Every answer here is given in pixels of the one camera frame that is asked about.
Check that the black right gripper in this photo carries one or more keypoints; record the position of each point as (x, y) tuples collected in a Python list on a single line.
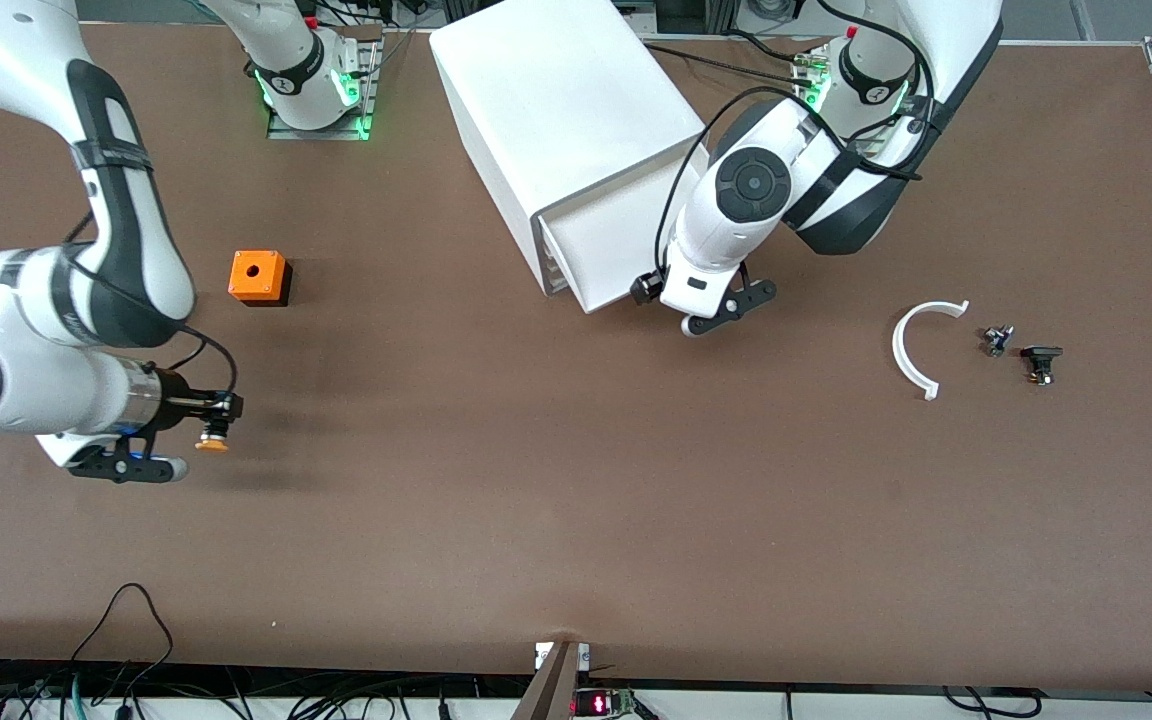
[(179, 399)]

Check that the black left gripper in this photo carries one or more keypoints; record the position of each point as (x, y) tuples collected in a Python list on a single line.
[(647, 288)]

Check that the orange push button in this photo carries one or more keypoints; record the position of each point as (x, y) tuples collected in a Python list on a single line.
[(212, 443)]

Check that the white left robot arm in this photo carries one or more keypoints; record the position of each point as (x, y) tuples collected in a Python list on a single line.
[(751, 190)]

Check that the white curved plastic arc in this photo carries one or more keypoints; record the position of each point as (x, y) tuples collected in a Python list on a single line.
[(898, 350)]

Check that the small metal black component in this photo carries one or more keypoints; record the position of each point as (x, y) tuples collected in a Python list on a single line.
[(997, 340)]

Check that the red LED display module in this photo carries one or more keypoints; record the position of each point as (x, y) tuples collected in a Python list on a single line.
[(601, 702)]

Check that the orange button enclosure box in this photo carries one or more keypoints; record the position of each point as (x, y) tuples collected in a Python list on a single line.
[(256, 272)]

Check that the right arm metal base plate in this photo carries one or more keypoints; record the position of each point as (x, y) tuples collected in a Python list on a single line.
[(369, 100)]

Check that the small black switch component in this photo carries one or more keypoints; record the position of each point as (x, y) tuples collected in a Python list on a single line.
[(1041, 358)]

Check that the brown camera post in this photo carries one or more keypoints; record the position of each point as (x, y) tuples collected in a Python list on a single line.
[(548, 690)]

